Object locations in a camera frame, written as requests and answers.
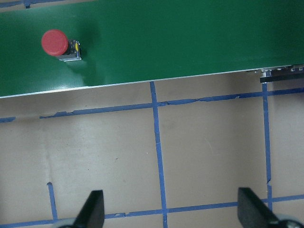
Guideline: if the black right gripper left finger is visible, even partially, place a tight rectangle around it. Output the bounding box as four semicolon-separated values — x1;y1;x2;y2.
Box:
72;190;105;228

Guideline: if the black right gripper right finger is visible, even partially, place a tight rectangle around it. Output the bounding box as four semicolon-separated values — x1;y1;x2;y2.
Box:
237;188;285;228

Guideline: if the red push button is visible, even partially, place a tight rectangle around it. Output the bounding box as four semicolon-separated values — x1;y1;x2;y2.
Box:
41;29;82;62

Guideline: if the green conveyor belt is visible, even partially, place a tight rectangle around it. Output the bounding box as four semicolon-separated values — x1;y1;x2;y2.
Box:
0;0;304;97

